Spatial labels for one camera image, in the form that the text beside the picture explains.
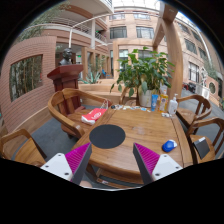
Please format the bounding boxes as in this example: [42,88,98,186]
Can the wooden chair far right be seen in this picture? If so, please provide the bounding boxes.
[176,94,212,128]

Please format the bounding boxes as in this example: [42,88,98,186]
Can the round black mouse pad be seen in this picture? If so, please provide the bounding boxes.
[89,124,126,149]

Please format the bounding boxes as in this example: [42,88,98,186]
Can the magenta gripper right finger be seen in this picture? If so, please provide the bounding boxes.
[133,143,182,185]

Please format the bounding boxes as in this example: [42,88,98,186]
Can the blue computer mouse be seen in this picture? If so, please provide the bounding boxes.
[162,140,177,153]

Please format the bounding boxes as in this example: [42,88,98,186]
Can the wooden chair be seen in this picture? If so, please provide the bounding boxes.
[0,129,46,167]
[176,94,212,128]
[186,117,224,164]

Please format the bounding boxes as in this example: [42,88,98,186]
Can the blue tube bottle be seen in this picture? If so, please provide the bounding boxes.
[151,94,158,111]

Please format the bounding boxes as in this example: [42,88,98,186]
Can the green potted plant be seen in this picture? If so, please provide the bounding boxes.
[111,49,175,106]

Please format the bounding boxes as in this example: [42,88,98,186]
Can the red and white bag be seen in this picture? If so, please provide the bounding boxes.
[81,108,106,125]

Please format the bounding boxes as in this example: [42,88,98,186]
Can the yellow bottle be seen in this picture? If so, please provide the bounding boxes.
[159,94,168,112]

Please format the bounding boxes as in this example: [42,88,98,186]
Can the round wooden table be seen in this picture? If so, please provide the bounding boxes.
[74,108,193,184]

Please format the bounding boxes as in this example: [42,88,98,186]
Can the wooden armchair left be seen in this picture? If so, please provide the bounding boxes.
[48,88,112,138]

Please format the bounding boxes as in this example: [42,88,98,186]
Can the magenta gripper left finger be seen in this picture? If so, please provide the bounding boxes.
[42,143,92,185]

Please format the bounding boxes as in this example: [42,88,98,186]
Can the wooden chair near right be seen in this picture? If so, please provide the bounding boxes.
[186,117,224,164]

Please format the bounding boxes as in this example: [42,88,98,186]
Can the wooden chair near left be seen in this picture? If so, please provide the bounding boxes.
[0,129,46,167]

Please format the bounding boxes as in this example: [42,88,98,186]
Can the red wooden pedestal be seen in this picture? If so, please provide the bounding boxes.
[47,64,83,91]

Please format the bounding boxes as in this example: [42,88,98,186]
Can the white pump bottle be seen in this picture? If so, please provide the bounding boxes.
[168,95,178,115]

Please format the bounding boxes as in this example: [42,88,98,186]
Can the dark bust statue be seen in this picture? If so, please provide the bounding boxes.
[59,48,72,66]

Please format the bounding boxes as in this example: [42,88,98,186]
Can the black notebook on chair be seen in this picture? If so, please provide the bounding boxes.
[193,137,209,159]

